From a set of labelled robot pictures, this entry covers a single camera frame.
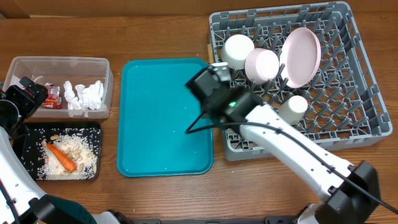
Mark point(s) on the white tissue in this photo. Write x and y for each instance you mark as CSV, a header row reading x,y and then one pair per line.
x,y
70,97
90,97

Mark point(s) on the black plastic tray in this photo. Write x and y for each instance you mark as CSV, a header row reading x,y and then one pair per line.
x,y
18,144

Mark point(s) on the orange carrot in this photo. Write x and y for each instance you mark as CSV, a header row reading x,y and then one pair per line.
x,y
65,161

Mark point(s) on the food scraps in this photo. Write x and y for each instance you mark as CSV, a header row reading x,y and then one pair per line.
x,y
82,145

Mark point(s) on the white paper cup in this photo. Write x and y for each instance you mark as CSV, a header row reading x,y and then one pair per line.
x,y
293,110

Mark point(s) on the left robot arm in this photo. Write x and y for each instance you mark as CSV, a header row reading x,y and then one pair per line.
x,y
23,200

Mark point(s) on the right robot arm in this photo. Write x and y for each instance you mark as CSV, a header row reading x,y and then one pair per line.
x,y
348,193

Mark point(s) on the red snack wrapper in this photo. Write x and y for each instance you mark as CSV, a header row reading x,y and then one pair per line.
x,y
54,100

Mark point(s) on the grey dishwasher rack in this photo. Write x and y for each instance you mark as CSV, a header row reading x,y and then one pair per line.
x,y
345,106

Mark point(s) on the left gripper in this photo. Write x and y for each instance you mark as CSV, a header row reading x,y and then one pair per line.
x,y
29,104

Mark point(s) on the pink bowl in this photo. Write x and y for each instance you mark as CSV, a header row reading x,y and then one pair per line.
x,y
261,65

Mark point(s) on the clear plastic bin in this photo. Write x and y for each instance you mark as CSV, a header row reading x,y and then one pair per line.
x,y
57,70

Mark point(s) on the teal serving tray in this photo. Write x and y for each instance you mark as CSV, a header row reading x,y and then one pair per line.
x,y
155,110

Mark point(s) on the white bowl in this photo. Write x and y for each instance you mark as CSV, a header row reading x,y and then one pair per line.
x,y
235,51

